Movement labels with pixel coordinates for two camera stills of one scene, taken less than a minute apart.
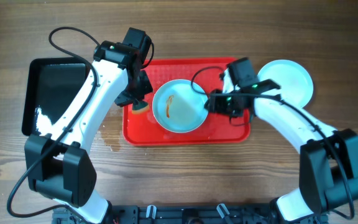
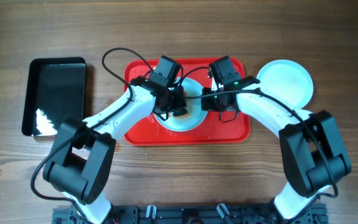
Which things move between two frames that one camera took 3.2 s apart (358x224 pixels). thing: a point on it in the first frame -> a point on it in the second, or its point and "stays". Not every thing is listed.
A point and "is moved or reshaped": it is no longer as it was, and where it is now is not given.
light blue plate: [296, 85] stays
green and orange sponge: [143, 107] is moved or reshaped
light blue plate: [177, 106] stays
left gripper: [130, 97] -> [176, 101]
